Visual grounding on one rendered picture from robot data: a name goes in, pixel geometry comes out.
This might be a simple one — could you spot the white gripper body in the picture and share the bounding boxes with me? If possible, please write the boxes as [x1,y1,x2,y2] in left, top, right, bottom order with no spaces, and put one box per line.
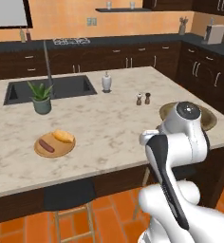
[139,128,162,147]

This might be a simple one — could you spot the dark brown wooden bowl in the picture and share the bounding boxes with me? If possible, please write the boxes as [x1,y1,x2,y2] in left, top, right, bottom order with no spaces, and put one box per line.
[159,102,218,132]

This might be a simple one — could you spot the golden bread bun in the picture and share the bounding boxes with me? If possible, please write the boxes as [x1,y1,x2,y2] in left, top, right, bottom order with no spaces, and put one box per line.
[51,129,76,144]

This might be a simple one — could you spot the light wooden plate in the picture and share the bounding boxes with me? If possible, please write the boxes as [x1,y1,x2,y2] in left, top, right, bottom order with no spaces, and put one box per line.
[33,131,77,159]

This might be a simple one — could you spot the brown sausage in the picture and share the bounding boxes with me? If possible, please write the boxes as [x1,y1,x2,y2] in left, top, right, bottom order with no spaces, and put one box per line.
[38,139,56,154]

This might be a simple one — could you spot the dark wood kitchen island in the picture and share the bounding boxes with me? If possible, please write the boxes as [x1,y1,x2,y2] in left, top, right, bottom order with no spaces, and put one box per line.
[0,144,224,226]

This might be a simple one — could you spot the white soap dispenser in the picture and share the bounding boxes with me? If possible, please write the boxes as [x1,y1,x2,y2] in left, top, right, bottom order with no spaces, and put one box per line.
[101,70,113,94]

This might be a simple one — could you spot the dark wood side cupboards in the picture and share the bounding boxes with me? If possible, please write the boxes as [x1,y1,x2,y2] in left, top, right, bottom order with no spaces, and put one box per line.
[175,40,224,122]

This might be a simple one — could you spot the dark wood base cupboards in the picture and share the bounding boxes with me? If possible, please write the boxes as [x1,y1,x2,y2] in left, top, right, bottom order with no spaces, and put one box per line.
[0,40,182,82]

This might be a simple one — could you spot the dark sink basin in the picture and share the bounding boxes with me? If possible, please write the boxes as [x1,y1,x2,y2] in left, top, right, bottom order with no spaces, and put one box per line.
[3,74,99,106]

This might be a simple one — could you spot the grey pot with utensils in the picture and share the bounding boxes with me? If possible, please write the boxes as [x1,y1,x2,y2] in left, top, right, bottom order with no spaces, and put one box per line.
[177,15,190,36]

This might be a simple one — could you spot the green plant in grey pot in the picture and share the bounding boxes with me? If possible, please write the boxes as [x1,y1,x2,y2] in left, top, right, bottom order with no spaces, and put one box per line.
[27,81,54,116]

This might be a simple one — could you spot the white countertop appliance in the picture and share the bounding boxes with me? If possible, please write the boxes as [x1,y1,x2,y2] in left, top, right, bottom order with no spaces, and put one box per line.
[201,18,224,46]

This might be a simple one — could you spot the grey sink tap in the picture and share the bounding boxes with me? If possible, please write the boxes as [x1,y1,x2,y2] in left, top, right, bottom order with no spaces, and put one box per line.
[43,40,57,100]

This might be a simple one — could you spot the hob with white grates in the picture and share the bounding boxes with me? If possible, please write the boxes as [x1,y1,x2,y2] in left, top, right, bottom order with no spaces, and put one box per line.
[52,36,91,46]

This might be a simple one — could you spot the pale glass bottle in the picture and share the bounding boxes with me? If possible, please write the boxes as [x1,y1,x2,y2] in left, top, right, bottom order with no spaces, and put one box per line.
[19,27,27,44]

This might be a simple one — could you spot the black framed window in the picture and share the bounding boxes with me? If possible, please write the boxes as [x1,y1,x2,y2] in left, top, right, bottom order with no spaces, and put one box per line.
[0,0,34,30]

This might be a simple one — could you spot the grey wall socket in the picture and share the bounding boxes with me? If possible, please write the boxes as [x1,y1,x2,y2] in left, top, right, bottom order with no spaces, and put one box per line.
[86,16,98,28]

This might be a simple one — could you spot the dark wall shelf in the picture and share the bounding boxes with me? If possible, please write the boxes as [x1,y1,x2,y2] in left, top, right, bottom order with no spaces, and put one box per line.
[95,7,153,13]

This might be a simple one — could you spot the dark wood wall cupboards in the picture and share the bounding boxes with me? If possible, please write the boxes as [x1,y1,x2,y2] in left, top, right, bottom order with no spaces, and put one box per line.
[141,0,224,18]

